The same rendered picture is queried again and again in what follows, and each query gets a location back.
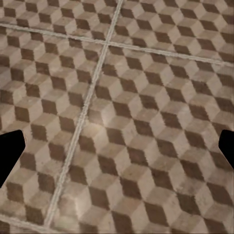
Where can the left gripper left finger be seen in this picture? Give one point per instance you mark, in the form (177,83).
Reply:
(12,145)

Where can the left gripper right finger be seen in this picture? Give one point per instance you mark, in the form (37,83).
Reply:
(226,145)

